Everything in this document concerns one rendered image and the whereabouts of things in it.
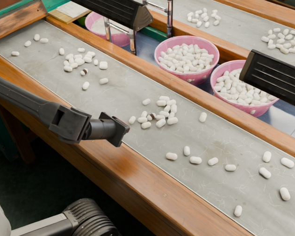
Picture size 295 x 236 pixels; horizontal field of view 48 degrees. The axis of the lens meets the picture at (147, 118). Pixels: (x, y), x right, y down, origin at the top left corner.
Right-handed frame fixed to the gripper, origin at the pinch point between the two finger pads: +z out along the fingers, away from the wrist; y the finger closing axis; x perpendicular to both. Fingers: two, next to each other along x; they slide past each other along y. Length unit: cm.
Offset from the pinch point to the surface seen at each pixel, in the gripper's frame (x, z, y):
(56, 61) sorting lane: -2, 14, 56
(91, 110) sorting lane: 4.4, 6.6, 21.6
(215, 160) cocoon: -3.1, 12.8, -25.2
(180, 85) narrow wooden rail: -16.2, 27.2, 4.0
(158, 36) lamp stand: -29, 52, 40
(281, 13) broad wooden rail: -62, 81, 0
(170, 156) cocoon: 1.9, 6.9, -13.9
